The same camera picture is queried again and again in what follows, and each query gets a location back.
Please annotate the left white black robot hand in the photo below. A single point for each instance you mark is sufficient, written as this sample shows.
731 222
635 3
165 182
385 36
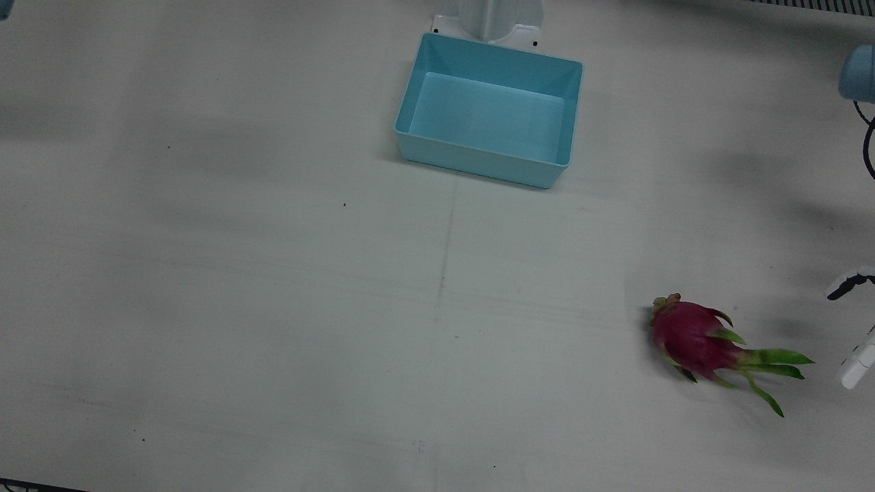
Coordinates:
856 365

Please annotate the red dragon fruit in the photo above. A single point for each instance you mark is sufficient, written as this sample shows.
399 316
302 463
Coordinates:
690 338

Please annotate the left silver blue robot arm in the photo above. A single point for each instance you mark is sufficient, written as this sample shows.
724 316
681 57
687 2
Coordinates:
860 74

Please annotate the grey ventilation grille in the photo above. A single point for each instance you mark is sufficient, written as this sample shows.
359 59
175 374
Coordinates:
813 5

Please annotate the light blue plastic bin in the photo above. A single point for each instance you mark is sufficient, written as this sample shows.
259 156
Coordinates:
489 116

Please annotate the white pedestal base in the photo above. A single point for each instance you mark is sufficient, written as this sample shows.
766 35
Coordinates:
489 20

